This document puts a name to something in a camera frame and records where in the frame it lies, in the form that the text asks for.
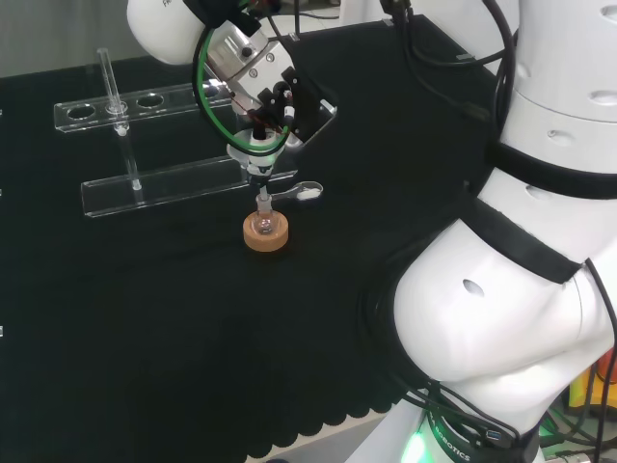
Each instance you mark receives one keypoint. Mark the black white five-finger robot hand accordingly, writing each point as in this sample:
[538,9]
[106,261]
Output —
[308,111]

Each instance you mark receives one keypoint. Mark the translucent plastic funnel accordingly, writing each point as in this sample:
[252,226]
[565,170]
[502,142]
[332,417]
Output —
[262,194]

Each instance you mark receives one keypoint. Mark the glass round-bottom flask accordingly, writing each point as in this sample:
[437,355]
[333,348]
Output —
[263,223]

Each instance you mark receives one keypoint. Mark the clear acrylic funnel stand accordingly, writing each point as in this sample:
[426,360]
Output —
[183,185]

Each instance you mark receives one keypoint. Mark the clear tape strip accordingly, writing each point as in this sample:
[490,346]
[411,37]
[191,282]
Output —
[465,57]

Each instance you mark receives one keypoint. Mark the black bench cloth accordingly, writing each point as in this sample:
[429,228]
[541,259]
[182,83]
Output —
[169,313]

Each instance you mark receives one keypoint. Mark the yellow stop button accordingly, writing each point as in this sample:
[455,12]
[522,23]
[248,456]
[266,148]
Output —
[583,386]

